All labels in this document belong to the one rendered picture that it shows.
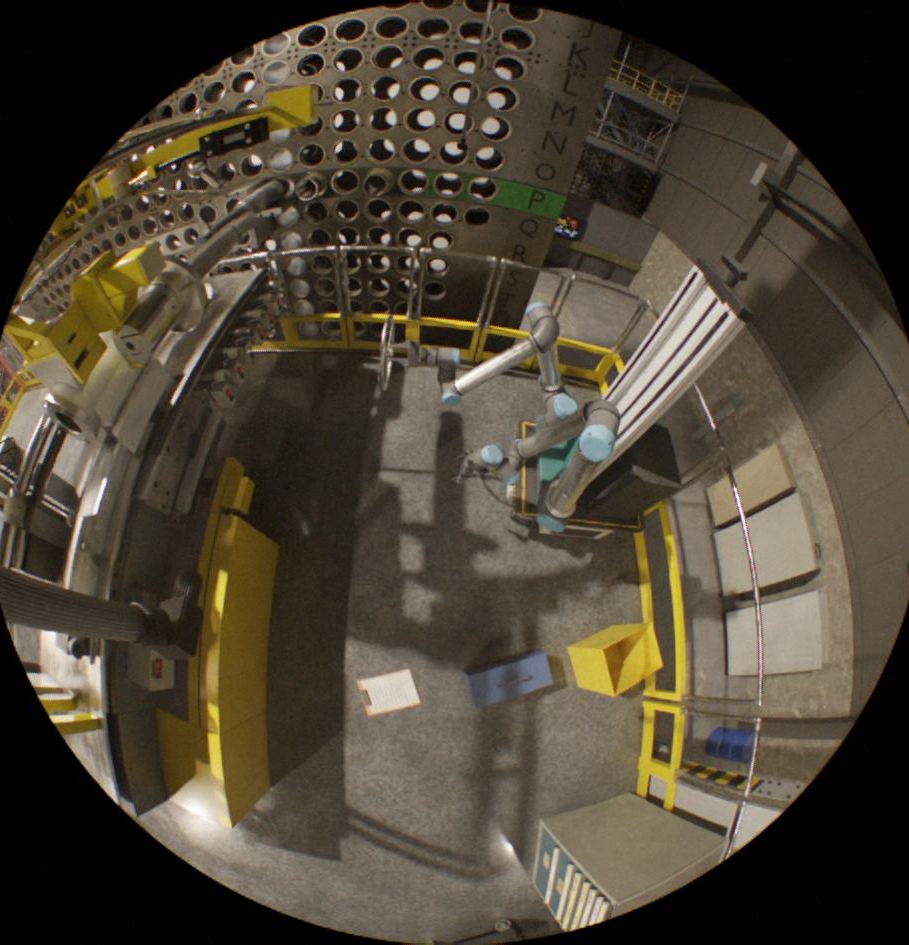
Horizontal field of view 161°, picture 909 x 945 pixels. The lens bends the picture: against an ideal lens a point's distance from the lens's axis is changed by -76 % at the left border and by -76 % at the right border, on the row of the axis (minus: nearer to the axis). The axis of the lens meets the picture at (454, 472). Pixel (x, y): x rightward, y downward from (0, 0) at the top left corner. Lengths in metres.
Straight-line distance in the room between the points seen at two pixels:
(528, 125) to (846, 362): 5.81
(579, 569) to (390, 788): 1.91
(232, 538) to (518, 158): 3.18
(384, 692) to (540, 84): 4.18
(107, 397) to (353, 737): 2.10
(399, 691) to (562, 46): 4.41
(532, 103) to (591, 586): 3.56
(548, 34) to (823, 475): 6.53
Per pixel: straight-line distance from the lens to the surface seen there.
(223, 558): 1.68
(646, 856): 2.26
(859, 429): 6.53
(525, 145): 2.97
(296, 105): 1.09
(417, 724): 2.09
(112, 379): 1.58
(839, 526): 6.46
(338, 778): 2.31
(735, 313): 1.18
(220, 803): 2.02
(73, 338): 1.39
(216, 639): 1.68
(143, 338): 1.33
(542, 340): 1.45
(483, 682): 1.87
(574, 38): 3.13
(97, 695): 1.75
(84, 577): 1.62
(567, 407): 1.89
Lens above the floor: 1.99
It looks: 63 degrees down
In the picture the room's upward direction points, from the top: 17 degrees clockwise
